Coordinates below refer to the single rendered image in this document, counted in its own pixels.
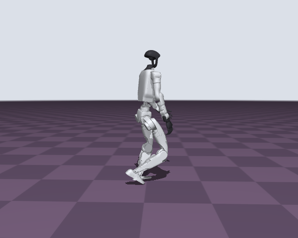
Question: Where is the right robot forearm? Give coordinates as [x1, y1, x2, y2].
[157, 93, 169, 119]

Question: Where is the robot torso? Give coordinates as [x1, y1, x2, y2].
[137, 68, 155, 124]

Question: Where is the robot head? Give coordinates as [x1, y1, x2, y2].
[144, 50, 160, 70]

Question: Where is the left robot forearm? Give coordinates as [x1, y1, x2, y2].
[149, 101, 159, 112]

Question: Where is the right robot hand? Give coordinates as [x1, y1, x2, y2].
[162, 116, 173, 135]

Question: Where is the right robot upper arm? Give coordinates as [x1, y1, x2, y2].
[150, 71, 161, 101]

